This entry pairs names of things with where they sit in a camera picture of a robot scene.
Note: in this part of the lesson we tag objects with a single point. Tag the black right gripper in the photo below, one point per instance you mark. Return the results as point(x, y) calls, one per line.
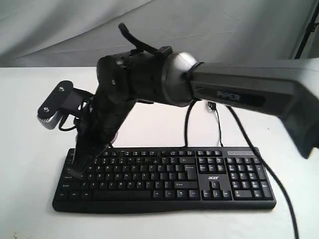
point(98, 122)

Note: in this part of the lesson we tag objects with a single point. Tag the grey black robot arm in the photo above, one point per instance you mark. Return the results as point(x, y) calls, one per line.
point(287, 89)

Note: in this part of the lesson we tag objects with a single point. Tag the black acer keyboard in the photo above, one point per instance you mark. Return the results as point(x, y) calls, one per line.
point(165, 179)

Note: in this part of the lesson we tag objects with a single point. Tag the grey backdrop cloth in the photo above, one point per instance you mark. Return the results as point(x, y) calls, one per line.
point(76, 33)

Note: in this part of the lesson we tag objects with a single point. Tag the black tripod stand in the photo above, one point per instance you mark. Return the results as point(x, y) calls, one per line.
point(309, 28)

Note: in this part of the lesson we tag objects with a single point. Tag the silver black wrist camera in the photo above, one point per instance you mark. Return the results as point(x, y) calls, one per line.
point(64, 100)

